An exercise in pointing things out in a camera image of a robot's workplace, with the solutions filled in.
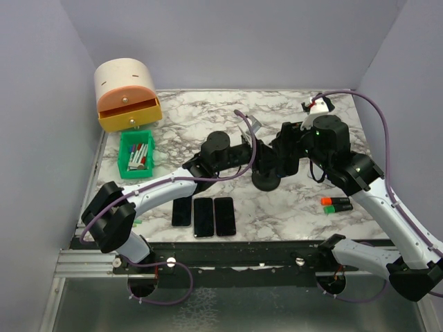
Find black mounting rail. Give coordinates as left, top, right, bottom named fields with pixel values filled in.
left=105, top=241, right=338, bottom=289

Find black phone with white edge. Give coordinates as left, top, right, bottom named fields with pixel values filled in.
left=193, top=198, right=215, bottom=238

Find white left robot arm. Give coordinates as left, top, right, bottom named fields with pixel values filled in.
left=82, top=131, right=277, bottom=273

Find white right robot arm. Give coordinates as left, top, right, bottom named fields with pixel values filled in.
left=271, top=115, right=442, bottom=302

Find beige and orange drawer box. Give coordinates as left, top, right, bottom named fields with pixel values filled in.
left=94, top=58, right=163, bottom=133

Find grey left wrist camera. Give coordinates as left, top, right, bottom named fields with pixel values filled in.
left=246, top=116, right=262, bottom=134

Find markers in green bin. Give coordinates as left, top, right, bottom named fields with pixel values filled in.
left=127, top=143, right=148, bottom=171

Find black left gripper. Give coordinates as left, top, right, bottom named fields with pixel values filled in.
left=214, top=133, right=284, bottom=174

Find green plastic bin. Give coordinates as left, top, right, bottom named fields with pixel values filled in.
left=117, top=130, right=155, bottom=179

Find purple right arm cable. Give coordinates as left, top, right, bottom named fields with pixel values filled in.
left=309, top=89, right=443, bottom=304

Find black phone with pink edge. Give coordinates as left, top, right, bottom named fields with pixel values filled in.
left=214, top=197, right=236, bottom=237

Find tall black phone stand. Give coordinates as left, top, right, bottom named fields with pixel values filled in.
left=251, top=170, right=281, bottom=192

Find orange capped marker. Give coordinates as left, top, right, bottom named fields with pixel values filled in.
left=320, top=197, right=350, bottom=205

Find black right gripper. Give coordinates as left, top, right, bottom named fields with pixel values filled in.
left=273, top=120, right=332, bottom=172

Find green capped marker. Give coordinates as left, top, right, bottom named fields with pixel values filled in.
left=323, top=204, right=353, bottom=214

